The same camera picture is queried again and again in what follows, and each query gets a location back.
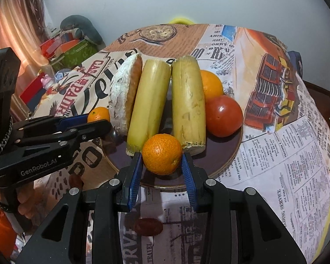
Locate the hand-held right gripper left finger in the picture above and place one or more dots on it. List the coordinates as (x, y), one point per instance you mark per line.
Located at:
(134, 181)

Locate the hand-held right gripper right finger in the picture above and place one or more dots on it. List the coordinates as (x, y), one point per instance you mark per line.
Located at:
(189, 181)

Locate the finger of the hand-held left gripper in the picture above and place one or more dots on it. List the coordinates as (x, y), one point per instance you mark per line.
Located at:
(96, 130)
(74, 121)

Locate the small tangerine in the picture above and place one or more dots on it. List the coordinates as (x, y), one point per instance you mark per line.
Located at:
(98, 114)
(162, 154)

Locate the dark round plate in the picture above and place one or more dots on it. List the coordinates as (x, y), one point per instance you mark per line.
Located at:
(217, 159)

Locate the red tomato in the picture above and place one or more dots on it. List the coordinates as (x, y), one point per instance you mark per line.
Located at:
(224, 117)

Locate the large orange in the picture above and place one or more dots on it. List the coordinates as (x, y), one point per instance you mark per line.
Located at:
(211, 85)

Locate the person's left hand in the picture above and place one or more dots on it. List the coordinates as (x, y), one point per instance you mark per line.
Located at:
(29, 200)

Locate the large red flat box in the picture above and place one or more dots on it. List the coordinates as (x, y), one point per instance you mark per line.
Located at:
(30, 90)

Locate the red date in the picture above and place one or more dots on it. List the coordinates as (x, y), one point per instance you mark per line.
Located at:
(76, 181)
(148, 227)

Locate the striped curtain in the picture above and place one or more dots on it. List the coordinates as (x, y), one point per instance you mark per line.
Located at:
(13, 24)

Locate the red gift box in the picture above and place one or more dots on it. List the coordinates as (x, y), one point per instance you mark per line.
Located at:
(49, 48)

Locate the green patterned box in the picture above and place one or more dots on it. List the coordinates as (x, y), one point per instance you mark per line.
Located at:
(77, 55)

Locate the orange box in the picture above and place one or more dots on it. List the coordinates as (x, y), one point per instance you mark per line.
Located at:
(69, 45)

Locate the printed newspaper tablecloth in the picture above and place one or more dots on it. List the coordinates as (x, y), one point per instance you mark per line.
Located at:
(277, 156)

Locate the grey plush pillow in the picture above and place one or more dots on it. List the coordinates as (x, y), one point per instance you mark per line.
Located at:
(82, 27)

